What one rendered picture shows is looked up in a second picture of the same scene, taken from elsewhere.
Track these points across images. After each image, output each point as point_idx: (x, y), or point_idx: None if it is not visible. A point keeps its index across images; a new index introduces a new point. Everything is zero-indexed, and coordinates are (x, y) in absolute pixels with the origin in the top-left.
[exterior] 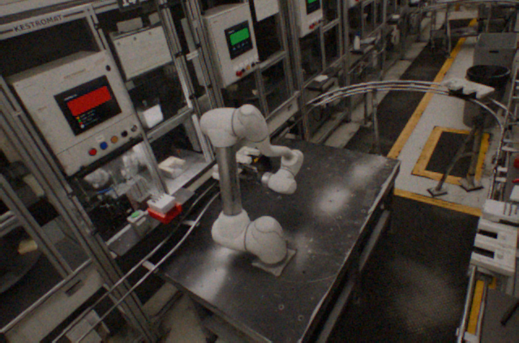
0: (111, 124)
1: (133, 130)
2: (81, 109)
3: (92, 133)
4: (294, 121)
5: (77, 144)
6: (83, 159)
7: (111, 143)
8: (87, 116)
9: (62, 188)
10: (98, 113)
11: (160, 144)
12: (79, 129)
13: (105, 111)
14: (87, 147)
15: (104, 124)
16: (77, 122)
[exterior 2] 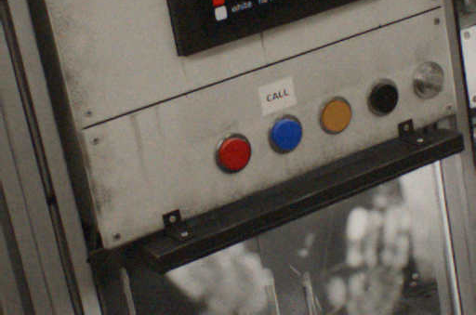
0: (338, 37)
1: (426, 87)
2: None
3: (253, 61)
4: None
5: (178, 101)
6: (188, 180)
7: (319, 129)
8: None
9: (70, 302)
10: None
11: None
12: (206, 25)
13: None
14: (217, 128)
15: (309, 30)
16: None
